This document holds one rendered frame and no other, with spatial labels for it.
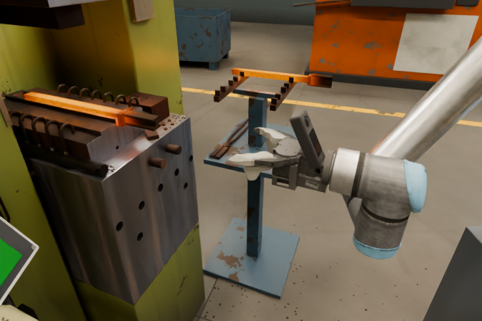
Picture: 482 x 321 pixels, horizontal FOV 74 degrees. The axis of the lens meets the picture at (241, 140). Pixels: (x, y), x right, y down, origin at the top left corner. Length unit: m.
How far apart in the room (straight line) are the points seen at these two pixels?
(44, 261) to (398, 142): 0.94
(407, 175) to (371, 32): 3.68
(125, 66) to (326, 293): 1.30
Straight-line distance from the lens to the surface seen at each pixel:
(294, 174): 0.66
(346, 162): 0.63
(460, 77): 0.77
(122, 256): 0.94
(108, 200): 0.82
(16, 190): 0.92
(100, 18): 1.15
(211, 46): 4.56
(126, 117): 0.86
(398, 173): 0.64
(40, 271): 1.06
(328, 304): 1.66
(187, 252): 1.28
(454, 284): 1.40
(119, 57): 1.14
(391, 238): 0.71
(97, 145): 0.84
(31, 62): 1.29
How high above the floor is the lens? 1.34
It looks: 29 degrees down
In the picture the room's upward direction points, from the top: straight up
